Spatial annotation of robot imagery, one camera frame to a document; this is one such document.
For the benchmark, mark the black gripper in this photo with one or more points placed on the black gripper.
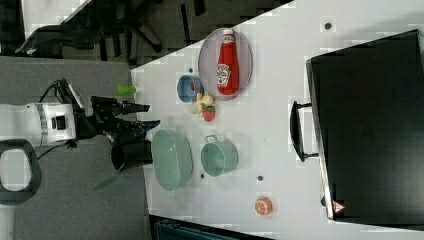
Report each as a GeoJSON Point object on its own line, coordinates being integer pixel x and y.
{"type": "Point", "coordinates": [104, 121]}

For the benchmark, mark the black toaster oven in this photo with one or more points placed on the black toaster oven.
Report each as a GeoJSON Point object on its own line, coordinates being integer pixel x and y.
{"type": "Point", "coordinates": [367, 105]}

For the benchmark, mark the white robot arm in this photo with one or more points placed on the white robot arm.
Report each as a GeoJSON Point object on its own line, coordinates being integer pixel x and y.
{"type": "Point", "coordinates": [43, 124]}

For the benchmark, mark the green toy cylinder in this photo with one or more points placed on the green toy cylinder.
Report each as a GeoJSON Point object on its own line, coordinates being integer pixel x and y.
{"type": "Point", "coordinates": [126, 90]}

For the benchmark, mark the black cylindrical holder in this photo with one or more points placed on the black cylindrical holder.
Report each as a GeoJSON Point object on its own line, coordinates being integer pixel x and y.
{"type": "Point", "coordinates": [131, 155]}

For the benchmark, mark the green colander basket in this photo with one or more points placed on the green colander basket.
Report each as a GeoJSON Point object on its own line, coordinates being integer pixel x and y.
{"type": "Point", "coordinates": [172, 159]}

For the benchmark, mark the green slotted spatula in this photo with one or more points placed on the green slotted spatula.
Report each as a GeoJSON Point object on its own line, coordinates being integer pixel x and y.
{"type": "Point", "coordinates": [109, 181]}

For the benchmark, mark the blue bowl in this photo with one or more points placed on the blue bowl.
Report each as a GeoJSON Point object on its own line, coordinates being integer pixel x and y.
{"type": "Point", "coordinates": [184, 91]}

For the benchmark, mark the peeled toy banana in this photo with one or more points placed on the peeled toy banana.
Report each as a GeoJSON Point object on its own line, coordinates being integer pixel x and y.
{"type": "Point", "coordinates": [202, 101]}

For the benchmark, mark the red toy strawberry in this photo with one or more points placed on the red toy strawberry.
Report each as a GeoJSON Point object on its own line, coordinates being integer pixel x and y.
{"type": "Point", "coordinates": [209, 113]}

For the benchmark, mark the red ketchup bottle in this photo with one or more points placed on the red ketchup bottle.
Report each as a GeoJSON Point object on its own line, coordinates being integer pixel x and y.
{"type": "Point", "coordinates": [227, 72]}

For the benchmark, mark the grey round plate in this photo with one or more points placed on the grey round plate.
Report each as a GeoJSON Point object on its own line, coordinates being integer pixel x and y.
{"type": "Point", "coordinates": [208, 60]}

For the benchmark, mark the orange slice toy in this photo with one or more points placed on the orange slice toy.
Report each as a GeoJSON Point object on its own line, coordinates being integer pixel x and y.
{"type": "Point", "coordinates": [263, 206]}

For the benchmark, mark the green cup with handle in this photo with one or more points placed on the green cup with handle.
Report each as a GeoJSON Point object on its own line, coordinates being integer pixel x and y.
{"type": "Point", "coordinates": [218, 157]}

